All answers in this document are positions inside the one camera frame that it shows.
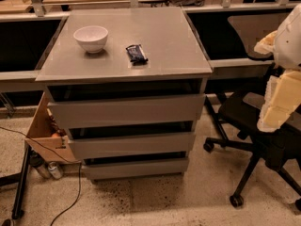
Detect cardboard box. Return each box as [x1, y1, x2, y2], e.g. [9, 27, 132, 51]
[25, 94, 77, 164]

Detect black floor cable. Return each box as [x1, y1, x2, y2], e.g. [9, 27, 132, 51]
[0, 125, 83, 226]

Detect grey drawer cabinet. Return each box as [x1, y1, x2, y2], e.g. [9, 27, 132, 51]
[37, 7, 212, 166]

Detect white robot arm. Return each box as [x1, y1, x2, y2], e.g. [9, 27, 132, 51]
[254, 4, 301, 133]

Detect silver can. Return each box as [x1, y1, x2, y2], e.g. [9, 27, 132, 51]
[48, 162, 63, 179]

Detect metal railing frame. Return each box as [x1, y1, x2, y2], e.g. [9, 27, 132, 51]
[0, 0, 301, 21]

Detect white ceramic bowl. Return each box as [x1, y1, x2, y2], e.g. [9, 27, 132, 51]
[73, 25, 108, 54]

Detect black office chair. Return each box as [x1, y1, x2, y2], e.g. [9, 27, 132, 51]
[203, 7, 301, 207]

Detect black stand leg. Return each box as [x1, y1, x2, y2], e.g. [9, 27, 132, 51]
[0, 145, 31, 226]

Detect grey bottom drawer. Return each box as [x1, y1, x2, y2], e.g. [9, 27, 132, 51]
[82, 158, 189, 180]

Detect grey top drawer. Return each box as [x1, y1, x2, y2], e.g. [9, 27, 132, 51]
[48, 94, 204, 129]

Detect dark blue snack wrapper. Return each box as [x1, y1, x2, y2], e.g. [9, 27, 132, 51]
[126, 44, 148, 63]

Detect dark bottle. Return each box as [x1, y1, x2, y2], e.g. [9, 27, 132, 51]
[29, 153, 51, 179]

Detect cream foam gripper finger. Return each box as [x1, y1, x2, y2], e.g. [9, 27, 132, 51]
[254, 30, 301, 133]

